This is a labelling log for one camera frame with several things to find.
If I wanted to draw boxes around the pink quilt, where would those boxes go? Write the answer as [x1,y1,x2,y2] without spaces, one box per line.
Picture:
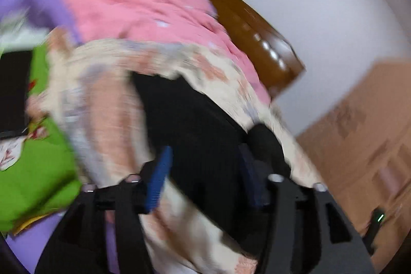
[61,0,272,104]

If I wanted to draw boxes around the light wooden wardrobe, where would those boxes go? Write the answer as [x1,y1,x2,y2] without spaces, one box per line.
[295,59,411,272]

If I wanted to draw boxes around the green printed cloth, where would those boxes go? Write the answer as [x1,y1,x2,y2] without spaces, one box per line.
[0,46,83,233]

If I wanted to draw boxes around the black pants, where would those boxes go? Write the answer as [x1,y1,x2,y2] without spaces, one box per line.
[133,72,291,257]

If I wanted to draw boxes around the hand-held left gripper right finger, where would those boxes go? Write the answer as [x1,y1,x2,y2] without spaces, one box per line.
[239,144,376,274]

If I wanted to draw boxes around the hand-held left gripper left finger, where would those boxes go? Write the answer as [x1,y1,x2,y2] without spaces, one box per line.
[35,146,174,274]

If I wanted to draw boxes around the floral bed sheet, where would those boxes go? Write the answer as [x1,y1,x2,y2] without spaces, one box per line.
[27,28,325,274]

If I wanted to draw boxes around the black bag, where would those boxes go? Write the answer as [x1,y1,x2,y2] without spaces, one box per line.
[0,49,33,140]

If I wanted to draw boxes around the purple mat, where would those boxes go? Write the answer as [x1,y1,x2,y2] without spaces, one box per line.
[6,213,120,274]

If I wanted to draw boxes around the wooden headboard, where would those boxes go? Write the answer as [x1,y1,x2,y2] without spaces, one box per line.
[196,0,306,100]

